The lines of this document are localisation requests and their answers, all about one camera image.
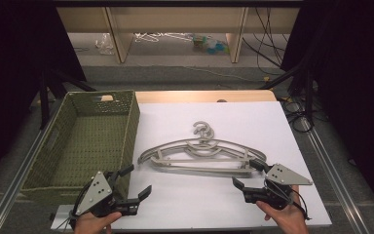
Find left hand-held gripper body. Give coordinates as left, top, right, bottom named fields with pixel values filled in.
left=75, top=171, right=141, bottom=218

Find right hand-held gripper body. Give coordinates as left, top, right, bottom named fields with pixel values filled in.
left=243, top=163, right=314, bottom=211

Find grey plastic hanger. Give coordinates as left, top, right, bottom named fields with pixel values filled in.
left=137, top=121, right=268, bottom=169
left=149, top=125, right=269, bottom=179

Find green woven basket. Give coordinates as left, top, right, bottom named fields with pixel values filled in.
left=20, top=90, right=141, bottom=206

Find person's left hand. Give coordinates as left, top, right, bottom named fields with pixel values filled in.
left=73, top=211, right=123, bottom=234

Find person's right hand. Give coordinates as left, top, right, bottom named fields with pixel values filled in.
left=256, top=184, right=310, bottom=234

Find black metal stand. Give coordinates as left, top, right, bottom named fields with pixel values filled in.
left=258, top=61, right=317, bottom=129
left=39, top=67, right=97, bottom=131

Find black curtain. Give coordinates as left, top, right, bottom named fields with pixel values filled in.
left=280, top=0, right=374, bottom=223
left=0, top=0, right=88, bottom=191

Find clear plastic bag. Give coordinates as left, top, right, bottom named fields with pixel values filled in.
left=94, top=32, right=115, bottom=56

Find colourful toy pile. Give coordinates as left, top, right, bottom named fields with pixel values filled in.
left=192, top=34, right=230, bottom=55

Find beige wooden desk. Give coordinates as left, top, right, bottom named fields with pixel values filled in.
left=56, top=6, right=300, bottom=64

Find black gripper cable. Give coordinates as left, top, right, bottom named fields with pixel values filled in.
left=288, top=187, right=313, bottom=222

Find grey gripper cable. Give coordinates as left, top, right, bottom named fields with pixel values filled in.
left=53, top=211, right=79, bottom=234

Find aluminium rail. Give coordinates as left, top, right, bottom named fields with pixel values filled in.
left=0, top=97, right=66, bottom=234
left=291, top=103, right=371, bottom=234

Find coiled black floor cables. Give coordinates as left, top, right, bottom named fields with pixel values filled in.
left=281, top=97, right=317, bottom=135

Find thin yellow floor cable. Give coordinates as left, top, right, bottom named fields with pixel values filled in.
left=184, top=65, right=271, bottom=84

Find hanging black cables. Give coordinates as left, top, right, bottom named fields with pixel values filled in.
left=242, top=6, right=290, bottom=68

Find white wire hangers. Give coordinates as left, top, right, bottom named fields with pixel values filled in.
left=133, top=31, right=194, bottom=44

